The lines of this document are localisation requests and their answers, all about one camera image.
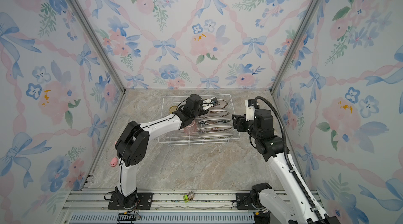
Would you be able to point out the right aluminium corner post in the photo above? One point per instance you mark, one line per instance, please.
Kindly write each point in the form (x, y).
(300, 32)

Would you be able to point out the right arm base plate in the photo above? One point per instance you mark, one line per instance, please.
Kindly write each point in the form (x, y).
(244, 201)

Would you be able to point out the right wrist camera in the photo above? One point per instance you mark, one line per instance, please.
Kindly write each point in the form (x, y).
(251, 105)

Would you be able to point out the aluminium corner post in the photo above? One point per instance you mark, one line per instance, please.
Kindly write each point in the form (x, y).
(91, 34)
(300, 32)

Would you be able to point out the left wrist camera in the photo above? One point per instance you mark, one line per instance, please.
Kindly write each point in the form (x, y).
(214, 101)

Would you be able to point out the pink pig toy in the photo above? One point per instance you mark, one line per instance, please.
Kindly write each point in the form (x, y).
(114, 162)

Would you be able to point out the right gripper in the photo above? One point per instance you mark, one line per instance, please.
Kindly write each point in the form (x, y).
(240, 123)

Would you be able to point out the aluminium front rail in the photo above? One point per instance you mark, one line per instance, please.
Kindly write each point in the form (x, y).
(168, 207)

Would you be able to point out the front white plate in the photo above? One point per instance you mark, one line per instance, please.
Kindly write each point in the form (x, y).
(215, 135)

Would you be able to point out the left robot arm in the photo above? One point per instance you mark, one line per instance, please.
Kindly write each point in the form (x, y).
(131, 147)

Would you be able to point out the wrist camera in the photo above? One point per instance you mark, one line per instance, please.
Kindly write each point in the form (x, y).
(251, 105)
(214, 101)

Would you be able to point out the plate with green rim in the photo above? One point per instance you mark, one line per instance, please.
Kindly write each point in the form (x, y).
(221, 104)

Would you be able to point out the green yellow toy car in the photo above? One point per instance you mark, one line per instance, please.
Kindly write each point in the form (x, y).
(189, 196)

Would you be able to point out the white wire dish rack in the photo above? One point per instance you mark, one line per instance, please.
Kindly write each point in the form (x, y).
(180, 138)

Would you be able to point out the plate with orange pattern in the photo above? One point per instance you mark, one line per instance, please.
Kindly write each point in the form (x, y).
(215, 127)

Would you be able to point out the left aluminium corner post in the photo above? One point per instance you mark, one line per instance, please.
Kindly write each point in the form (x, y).
(91, 34)

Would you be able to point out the yellow glass cup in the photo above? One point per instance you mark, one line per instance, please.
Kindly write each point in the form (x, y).
(172, 109)

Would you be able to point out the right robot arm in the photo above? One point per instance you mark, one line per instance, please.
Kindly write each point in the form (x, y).
(302, 207)

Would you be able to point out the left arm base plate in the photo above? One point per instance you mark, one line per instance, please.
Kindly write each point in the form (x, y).
(137, 200)

